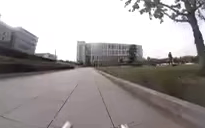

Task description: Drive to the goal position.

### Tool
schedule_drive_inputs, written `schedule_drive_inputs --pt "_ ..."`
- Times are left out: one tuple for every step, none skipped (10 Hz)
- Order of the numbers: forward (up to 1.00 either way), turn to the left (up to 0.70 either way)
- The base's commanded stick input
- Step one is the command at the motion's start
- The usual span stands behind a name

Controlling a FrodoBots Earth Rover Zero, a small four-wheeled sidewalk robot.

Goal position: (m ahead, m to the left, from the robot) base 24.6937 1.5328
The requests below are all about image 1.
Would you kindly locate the wide grey building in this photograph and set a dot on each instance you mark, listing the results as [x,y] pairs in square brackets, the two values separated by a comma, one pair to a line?
[106,51]

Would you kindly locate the grey concrete slab road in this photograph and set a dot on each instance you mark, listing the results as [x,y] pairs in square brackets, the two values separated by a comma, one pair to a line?
[83,96]

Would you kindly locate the small low building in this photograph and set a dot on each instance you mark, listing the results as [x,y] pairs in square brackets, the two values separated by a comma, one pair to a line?
[46,56]

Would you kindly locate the grass field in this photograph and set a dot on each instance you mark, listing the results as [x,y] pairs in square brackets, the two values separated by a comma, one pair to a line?
[163,78]

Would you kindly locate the robot's own part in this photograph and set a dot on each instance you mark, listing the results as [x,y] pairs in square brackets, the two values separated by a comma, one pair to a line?
[67,125]
[124,126]

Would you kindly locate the concrete kerb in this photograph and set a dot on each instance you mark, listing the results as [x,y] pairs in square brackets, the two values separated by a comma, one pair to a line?
[163,100]

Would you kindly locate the grey stepped building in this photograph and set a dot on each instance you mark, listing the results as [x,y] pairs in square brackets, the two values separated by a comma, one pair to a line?
[23,41]

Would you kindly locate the large tree with dark trunk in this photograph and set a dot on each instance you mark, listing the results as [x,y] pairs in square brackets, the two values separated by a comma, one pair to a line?
[198,40]

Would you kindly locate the dark low wall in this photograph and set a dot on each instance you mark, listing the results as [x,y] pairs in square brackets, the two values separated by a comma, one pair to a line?
[23,66]

